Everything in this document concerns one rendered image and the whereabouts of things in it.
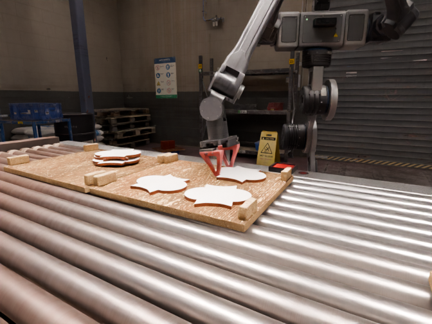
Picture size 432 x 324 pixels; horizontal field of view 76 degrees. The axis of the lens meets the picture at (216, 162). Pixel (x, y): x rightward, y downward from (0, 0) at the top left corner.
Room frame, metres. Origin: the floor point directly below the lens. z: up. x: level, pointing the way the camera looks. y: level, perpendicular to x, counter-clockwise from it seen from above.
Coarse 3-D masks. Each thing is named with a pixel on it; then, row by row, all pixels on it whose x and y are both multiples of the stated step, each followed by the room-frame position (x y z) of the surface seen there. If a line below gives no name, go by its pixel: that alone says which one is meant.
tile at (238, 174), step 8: (224, 168) 0.77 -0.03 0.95; (232, 168) 0.77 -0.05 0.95; (240, 168) 0.77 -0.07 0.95; (248, 168) 0.77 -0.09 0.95; (224, 176) 0.70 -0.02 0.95; (232, 176) 0.70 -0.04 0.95; (240, 176) 0.70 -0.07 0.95; (248, 176) 0.70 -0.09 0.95; (256, 176) 0.70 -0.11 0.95; (264, 176) 0.70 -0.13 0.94
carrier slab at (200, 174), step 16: (128, 176) 0.73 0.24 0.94; (144, 176) 0.73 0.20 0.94; (176, 176) 0.73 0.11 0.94; (192, 176) 0.73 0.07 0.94; (208, 176) 0.73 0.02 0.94; (272, 176) 0.73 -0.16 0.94; (96, 192) 0.62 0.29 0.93; (112, 192) 0.60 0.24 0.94; (128, 192) 0.60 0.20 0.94; (144, 192) 0.60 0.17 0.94; (256, 192) 0.60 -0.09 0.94; (272, 192) 0.60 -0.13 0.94; (160, 208) 0.53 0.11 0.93; (176, 208) 0.51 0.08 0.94; (192, 208) 0.51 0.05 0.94; (208, 208) 0.51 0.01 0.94; (224, 208) 0.51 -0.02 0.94; (224, 224) 0.46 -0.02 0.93; (240, 224) 0.44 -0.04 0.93
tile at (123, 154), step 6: (108, 150) 0.93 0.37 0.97; (114, 150) 0.93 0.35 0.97; (120, 150) 0.93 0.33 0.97; (126, 150) 0.93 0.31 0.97; (132, 150) 0.93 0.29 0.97; (96, 156) 0.86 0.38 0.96; (102, 156) 0.84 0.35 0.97; (108, 156) 0.84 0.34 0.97; (114, 156) 0.84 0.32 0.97; (120, 156) 0.84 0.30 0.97; (126, 156) 0.86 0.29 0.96; (132, 156) 0.87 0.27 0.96
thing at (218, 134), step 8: (216, 120) 0.74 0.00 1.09; (224, 120) 0.76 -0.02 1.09; (208, 128) 0.75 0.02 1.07; (216, 128) 0.74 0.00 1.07; (224, 128) 0.74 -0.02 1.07; (208, 136) 0.75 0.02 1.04; (216, 136) 0.73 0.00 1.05; (224, 136) 0.74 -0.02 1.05; (232, 136) 0.76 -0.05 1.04; (216, 144) 0.71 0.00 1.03
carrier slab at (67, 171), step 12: (60, 156) 0.99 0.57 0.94; (72, 156) 0.99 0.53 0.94; (84, 156) 0.99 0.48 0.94; (144, 156) 0.99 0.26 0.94; (12, 168) 0.82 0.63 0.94; (24, 168) 0.81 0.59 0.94; (36, 168) 0.81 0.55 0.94; (48, 168) 0.81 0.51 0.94; (60, 168) 0.81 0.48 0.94; (72, 168) 0.81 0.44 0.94; (84, 168) 0.81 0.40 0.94; (96, 168) 0.81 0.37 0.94; (108, 168) 0.81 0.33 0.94; (120, 168) 0.81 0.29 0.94; (132, 168) 0.81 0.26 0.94; (144, 168) 0.81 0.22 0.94; (48, 180) 0.72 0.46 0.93; (60, 180) 0.69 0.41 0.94; (72, 180) 0.69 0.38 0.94; (84, 192) 0.64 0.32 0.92
